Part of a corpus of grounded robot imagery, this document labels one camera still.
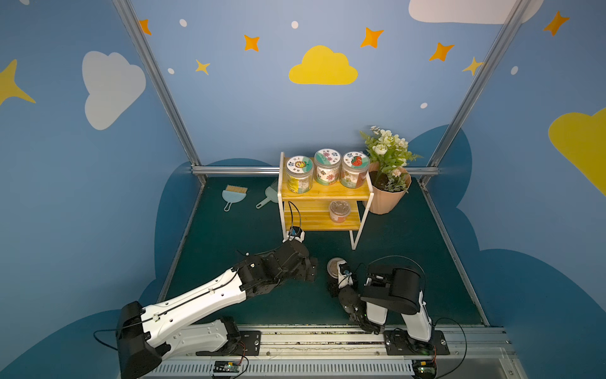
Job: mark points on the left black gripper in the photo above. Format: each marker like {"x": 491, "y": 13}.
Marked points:
{"x": 305, "y": 268}

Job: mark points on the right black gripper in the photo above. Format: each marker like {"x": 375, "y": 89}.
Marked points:
{"x": 343, "y": 288}

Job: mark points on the clear soil cup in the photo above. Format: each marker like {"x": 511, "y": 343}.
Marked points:
{"x": 333, "y": 267}
{"x": 339, "y": 211}

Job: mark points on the sunflower label seed jar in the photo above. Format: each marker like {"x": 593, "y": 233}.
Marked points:
{"x": 299, "y": 174}

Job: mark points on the strawberry label seed jar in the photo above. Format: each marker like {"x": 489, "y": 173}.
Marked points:
{"x": 354, "y": 169}

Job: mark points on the pink flower label seed jar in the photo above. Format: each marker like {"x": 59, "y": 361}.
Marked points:
{"x": 327, "y": 163}

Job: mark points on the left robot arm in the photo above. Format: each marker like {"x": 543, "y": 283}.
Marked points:
{"x": 147, "y": 335}

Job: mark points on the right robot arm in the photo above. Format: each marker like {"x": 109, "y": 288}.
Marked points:
{"x": 387, "y": 288}

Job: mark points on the yellow wooden two-tier shelf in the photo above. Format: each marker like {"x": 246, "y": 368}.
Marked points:
{"x": 310, "y": 211}

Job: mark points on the blue dustpan brush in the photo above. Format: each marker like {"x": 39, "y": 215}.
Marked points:
{"x": 233, "y": 194}

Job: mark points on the left green circuit board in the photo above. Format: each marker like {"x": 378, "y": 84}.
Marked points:
{"x": 226, "y": 367}

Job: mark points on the green circuit board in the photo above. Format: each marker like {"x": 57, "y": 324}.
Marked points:
{"x": 226, "y": 367}
{"x": 424, "y": 369}

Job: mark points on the right green circuit board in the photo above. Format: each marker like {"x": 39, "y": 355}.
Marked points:
{"x": 424, "y": 369}

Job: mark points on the pink pot with flowers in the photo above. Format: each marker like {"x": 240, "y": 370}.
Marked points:
{"x": 389, "y": 156}

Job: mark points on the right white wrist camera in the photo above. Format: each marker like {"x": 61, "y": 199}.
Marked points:
{"x": 345, "y": 275}

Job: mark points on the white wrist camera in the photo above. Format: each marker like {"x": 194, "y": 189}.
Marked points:
{"x": 345, "y": 275}
{"x": 296, "y": 234}

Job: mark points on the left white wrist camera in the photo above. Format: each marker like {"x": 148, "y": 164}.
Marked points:
{"x": 296, "y": 234}

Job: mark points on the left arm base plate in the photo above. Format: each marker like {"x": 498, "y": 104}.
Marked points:
{"x": 248, "y": 345}

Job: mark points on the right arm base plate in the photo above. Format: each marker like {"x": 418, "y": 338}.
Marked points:
{"x": 398, "y": 342}

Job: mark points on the left aluminium frame post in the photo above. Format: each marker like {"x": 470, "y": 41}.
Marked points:
{"x": 129, "y": 19}

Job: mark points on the aluminium frame post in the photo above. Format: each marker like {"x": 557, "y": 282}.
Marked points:
{"x": 129, "y": 19}
{"x": 503, "y": 40}

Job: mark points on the right aluminium frame post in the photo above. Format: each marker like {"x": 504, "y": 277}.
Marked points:
{"x": 503, "y": 40}

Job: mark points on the aluminium front rail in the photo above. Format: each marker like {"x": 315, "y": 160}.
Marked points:
{"x": 346, "y": 352}

